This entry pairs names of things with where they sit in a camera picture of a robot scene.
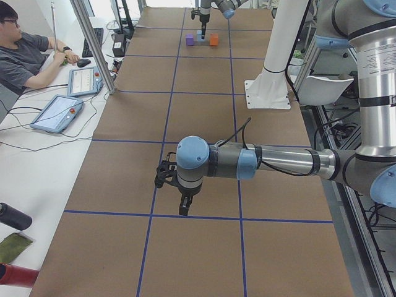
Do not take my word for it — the black computer mouse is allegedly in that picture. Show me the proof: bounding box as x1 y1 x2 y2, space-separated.
77 59 91 68

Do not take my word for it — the teach pendant near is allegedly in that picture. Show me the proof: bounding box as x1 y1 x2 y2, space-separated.
30 95 84 133

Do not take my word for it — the light blue foam block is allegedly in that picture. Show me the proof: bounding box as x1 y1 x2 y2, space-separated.
196 30 206 43

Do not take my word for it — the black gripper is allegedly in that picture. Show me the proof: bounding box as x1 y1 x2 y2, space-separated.
200 14 210 39
178 185 202 216

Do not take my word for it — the orange foam block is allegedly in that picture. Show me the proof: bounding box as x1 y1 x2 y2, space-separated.
209 33 219 46

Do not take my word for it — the black keyboard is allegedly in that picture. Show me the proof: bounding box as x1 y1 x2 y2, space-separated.
81 27 105 58

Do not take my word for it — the teach pendant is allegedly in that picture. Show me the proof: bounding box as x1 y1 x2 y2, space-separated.
30 95 84 133
67 67 103 97

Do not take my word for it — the aluminium frame post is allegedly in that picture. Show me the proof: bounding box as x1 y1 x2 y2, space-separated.
70 0 115 95

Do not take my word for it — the teach pendant far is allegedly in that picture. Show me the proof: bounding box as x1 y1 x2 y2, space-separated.
67 67 103 97

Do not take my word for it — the black power box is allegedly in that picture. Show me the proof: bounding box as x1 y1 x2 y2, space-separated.
112 34 126 57

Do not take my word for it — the white plastic chair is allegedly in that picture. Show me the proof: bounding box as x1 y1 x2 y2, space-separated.
298 75 354 106

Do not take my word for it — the purple foam block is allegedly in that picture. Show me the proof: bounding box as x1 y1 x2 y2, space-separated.
185 33 195 46

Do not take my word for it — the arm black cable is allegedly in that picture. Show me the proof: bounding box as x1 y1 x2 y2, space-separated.
216 117 313 177

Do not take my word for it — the seated person grey shirt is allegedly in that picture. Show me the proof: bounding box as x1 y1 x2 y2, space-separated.
1 1 80 95

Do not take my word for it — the red bottle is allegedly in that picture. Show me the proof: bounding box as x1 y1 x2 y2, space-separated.
1 263 40 288

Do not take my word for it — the black water bottle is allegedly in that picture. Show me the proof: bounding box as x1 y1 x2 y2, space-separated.
1 202 32 231

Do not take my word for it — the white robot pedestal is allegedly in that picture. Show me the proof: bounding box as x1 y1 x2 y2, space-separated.
244 0 310 110

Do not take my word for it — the green cloth pouch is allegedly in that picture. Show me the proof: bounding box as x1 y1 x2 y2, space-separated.
0 233 33 264

